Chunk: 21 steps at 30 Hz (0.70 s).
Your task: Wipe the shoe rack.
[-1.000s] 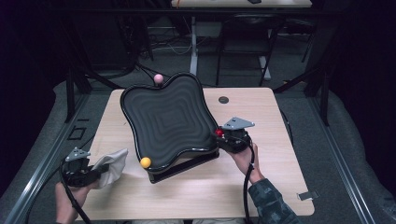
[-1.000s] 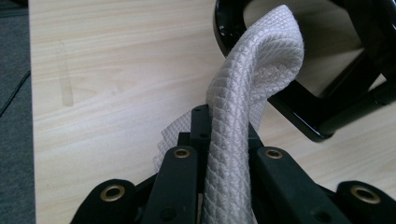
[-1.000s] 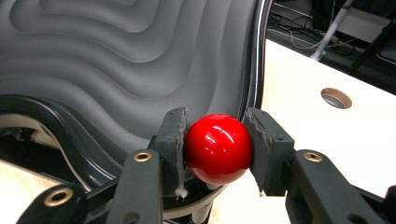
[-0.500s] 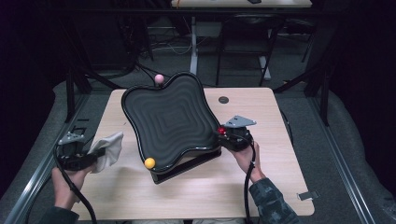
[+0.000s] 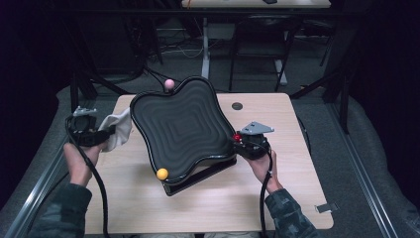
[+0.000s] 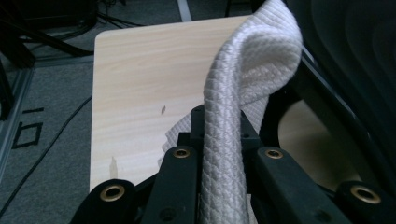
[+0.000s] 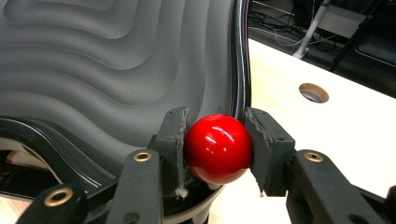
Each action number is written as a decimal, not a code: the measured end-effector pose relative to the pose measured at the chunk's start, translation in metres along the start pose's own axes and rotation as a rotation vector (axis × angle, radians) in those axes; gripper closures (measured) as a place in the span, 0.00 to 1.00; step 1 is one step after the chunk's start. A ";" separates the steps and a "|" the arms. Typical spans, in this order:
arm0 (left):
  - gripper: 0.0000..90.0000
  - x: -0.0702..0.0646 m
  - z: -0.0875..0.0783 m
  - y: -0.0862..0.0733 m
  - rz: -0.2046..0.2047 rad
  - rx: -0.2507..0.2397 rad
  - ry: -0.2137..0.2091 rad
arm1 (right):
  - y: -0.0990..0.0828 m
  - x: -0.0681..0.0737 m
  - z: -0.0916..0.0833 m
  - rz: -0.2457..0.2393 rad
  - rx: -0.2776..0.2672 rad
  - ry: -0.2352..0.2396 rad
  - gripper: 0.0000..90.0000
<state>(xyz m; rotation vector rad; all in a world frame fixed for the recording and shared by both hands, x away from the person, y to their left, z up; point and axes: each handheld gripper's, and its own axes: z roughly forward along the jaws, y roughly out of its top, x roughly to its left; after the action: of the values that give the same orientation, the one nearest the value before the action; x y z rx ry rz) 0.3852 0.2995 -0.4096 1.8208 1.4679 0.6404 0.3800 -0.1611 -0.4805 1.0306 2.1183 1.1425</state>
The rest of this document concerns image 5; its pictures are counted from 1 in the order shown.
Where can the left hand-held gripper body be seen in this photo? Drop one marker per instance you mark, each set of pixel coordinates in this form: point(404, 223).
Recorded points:
point(82, 130)

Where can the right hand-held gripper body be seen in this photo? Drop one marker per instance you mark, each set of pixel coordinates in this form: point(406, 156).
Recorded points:
point(254, 145)

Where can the beige cloth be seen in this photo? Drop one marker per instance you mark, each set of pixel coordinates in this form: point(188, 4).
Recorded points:
point(119, 129)

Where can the red ball knob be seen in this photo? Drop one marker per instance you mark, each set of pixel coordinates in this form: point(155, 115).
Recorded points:
point(237, 137)

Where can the black tray base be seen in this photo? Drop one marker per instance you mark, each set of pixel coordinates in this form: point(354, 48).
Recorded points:
point(198, 178)

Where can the yellow ball knob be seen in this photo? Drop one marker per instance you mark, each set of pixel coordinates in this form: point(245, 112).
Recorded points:
point(162, 174)

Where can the black wavy tray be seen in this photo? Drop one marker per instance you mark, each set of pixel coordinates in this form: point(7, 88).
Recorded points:
point(185, 129)

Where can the pink ball knob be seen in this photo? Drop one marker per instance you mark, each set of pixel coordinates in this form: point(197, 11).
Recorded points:
point(169, 84)

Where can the person's right hand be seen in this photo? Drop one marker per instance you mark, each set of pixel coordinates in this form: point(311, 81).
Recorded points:
point(267, 172)

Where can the person's left hand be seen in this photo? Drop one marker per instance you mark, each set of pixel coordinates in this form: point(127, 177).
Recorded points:
point(81, 165)

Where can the black metal stand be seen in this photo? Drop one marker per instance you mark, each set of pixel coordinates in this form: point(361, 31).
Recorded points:
point(344, 105)
point(74, 95)

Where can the round grey table grommet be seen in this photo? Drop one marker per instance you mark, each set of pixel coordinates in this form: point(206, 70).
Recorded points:
point(237, 106)

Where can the white table leg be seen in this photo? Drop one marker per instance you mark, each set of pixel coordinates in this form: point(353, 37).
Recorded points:
point(205, 49)

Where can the black chair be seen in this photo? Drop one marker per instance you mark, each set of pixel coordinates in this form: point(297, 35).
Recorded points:
point(264, 23)

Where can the small black device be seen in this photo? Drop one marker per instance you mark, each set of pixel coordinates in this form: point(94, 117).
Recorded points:
point(270, 1)

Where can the metal table bracket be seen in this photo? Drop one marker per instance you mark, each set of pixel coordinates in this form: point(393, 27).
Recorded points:
point(326, 207)

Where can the metal floor rail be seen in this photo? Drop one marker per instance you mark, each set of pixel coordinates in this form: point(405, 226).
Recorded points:
point(20, 221)
point(363, 185)

